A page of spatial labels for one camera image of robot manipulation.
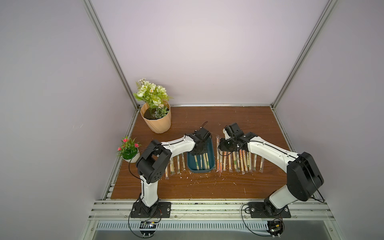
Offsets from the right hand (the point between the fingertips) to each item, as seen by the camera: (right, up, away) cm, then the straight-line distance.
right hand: (219, 142), depth 87 cm
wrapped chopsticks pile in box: (-8, -12, +2) cm, 15 cm away
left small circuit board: (-38, -38, -16) cm, 56 cm away
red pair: (-31, -19, -2) cm, 37 cm away
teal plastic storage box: (-16, -14, 0) cm, 22 cm away
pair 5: (-25, -14, +2) cm, 29 cm away
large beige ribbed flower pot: (-38, +10, +7) cm, 40 cm away
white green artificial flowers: (-38, +28, -1) cm, 47 cm away
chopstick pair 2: (+14, -12, +3) cm, 19 cm away
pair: (0, -10, +5) cm, 11 cm away
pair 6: (-29, -14, +1) cm, 32 cm away
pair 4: (+25, -16, 0) cm, 29 cm away
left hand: (-8, -6, +6) cm, 12 cm away
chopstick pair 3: (-22, -12, +2) cm, 26 cm away
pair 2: (+19, -12, +3) cm, 22 cm away
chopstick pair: (+3, -12, +3) cm, 12 cm away
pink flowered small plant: (-53, -2, -4) cm, 53 cm away
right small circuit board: (+24, -39, -17) cm, 49 cm away
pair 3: (+22, -12, +3) cm, 26 cm away
